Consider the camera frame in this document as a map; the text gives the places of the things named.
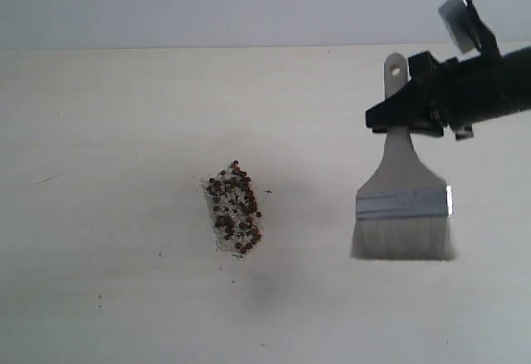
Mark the red beans and rice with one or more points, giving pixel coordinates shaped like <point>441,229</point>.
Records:
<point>234,210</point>

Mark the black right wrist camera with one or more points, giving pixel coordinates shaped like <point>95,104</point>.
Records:
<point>457,19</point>

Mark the wooden handle paint brush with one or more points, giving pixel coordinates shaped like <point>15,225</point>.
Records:
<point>404,210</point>

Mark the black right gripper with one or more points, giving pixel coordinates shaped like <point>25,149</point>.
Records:
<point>455,94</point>

